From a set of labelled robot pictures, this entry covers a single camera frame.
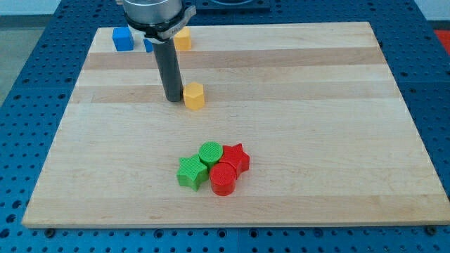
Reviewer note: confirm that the blue block behind rod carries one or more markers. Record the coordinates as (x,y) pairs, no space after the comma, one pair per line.
(148,45)

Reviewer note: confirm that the blue cube block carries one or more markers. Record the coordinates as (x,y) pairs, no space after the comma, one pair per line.
(123,39)

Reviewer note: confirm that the green cylinder block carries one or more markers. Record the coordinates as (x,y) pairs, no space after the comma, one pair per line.
(210,153)

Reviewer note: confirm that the light wooden board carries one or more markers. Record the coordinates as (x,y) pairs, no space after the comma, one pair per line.
(315,106)

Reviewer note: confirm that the red star block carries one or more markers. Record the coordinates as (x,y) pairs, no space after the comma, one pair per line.
(236,157)

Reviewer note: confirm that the yellow block at back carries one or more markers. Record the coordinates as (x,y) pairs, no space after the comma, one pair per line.
(182,40)

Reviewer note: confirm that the yellow hexagon block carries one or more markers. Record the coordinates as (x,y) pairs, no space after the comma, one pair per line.
(194,96)

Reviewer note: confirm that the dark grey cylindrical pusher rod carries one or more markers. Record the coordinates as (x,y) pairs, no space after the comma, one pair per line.
(168,65)

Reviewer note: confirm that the red cylinder block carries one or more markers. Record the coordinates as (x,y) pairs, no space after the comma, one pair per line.
(223,179)

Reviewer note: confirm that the dark mount plate at back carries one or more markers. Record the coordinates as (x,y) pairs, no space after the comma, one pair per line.
(231,5)

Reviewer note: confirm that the green star block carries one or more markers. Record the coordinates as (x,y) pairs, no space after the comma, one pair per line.
(192,172)

